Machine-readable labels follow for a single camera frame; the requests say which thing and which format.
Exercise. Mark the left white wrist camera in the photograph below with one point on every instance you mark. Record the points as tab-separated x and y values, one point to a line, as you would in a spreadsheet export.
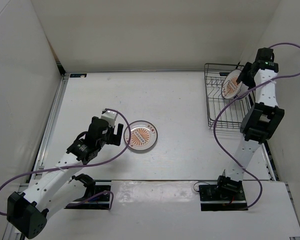
110	116

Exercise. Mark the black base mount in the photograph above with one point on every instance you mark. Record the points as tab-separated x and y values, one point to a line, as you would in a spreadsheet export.
213	201
98	198

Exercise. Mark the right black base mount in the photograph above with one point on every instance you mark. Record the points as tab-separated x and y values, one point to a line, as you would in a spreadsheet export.
213	201

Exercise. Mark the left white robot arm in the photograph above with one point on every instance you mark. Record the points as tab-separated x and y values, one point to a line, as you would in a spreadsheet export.
30	210

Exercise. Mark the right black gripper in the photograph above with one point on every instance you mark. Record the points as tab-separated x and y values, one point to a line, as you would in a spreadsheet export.
242	76

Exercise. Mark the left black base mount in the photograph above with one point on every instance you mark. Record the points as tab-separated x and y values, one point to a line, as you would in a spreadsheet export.
98	198

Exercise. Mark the orange sunburst plate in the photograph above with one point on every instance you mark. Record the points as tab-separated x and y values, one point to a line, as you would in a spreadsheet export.
142	137
230	88

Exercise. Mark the blue label sticker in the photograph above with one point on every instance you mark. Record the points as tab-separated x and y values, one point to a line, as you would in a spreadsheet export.
78	75

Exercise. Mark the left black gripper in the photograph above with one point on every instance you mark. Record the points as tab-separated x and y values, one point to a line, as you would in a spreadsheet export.
115	138

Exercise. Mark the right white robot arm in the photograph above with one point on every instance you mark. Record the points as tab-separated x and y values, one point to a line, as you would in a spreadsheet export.
260	122

